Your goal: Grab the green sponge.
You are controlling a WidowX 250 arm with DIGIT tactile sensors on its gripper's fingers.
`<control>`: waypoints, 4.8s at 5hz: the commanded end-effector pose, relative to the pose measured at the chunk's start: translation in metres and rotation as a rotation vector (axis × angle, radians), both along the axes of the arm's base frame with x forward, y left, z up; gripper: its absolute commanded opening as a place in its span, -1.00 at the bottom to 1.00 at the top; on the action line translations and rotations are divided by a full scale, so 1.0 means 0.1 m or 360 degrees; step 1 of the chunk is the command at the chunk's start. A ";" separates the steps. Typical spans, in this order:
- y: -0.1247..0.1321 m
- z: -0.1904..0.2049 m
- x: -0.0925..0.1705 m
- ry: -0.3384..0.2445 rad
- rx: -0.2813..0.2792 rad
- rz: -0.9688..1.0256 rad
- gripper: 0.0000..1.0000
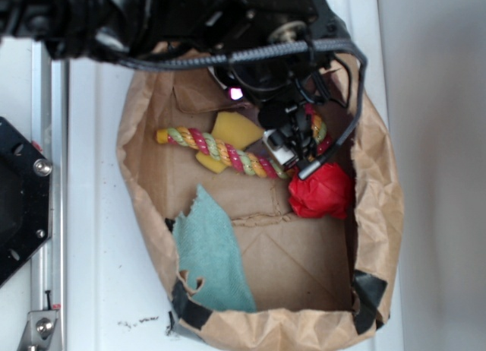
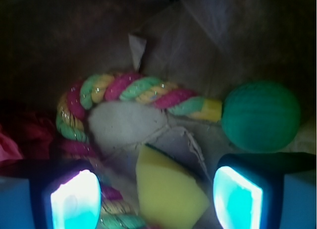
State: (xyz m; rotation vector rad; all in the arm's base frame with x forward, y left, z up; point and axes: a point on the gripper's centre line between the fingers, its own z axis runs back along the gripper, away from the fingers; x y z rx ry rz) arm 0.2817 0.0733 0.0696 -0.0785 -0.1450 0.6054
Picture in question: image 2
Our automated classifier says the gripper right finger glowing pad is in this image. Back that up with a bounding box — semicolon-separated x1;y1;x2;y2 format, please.
213;152;317;229

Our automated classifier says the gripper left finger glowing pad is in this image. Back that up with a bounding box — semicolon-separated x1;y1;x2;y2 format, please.
0;159;101;229

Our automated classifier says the yellow and green sponge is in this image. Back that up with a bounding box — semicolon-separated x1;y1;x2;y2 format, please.
135;145;210;229

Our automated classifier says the red crumpled paper ball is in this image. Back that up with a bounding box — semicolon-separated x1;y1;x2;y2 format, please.
0;100;56;162

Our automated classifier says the green rubber ball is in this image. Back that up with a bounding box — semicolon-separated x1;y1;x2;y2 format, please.
221;81;301;152

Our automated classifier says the brown paper bag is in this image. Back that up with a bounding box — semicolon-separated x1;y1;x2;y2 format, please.
0;0;317;229

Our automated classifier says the multicolour twisted rope toy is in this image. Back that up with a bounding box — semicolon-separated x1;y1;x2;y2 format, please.
56;72;222;229

